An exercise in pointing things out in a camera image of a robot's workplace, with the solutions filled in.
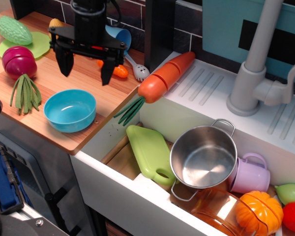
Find green toy bitter gourd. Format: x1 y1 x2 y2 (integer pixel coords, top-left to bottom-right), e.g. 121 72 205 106
0 16 33 45

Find small orange toy carrot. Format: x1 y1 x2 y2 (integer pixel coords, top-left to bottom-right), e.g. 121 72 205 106
97 59 128 79

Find green plastic cutting board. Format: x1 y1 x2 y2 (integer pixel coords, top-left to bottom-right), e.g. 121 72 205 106
126 125 176 186

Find orange toy pumpkin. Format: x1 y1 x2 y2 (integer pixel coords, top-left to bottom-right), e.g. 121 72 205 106
235 191 284 236

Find light green plastic plate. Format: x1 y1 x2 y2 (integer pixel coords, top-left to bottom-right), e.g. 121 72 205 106
0 31 50 59

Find light blue plastic cup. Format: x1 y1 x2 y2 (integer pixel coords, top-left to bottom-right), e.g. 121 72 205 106
106 25 132 55

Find blue plastic clamp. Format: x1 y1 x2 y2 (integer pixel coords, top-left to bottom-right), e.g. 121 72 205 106
0 148 24 215

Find yellow toy corn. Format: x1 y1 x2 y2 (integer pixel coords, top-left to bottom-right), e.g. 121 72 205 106
48 18 65 40

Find purple toy onion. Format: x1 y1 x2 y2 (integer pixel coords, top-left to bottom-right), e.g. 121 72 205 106
2 46 37 81

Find green toy pear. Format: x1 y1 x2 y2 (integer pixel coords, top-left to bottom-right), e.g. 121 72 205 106
274 183 295 205

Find large orange toy carrot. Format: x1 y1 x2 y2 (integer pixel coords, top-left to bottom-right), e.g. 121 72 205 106
114 52 196 126

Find grey slotted toy spoon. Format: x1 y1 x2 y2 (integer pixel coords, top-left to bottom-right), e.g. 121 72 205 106
125 53 150 82

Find lilac plastic mug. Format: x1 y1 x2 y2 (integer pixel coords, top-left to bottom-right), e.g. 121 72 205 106
228 152 270 194

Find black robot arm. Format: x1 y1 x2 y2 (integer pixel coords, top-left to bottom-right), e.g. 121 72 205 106
48 0 128 86

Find stainless steel pot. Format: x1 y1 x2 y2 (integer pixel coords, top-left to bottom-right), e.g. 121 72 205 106
170 118 237 202

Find black vertical post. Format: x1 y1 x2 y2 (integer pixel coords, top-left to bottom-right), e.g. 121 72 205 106
145 0 176 72

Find white toy sink unit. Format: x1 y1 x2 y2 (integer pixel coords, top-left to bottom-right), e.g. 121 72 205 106
71 60 295 236

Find transparent orange plastic container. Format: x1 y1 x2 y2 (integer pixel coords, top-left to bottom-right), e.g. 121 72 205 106
191 188 268 236

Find grey toy faucet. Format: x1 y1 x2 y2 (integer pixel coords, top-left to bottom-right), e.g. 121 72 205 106
227 0 295 117

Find blue plastic bowl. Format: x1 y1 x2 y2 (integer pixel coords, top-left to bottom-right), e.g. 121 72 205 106
44 89 96 133

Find green felt leaves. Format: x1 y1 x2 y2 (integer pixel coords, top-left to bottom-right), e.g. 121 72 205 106
10 74 42 115

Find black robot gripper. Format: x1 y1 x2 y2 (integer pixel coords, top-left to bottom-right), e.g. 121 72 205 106
48 0 127 86

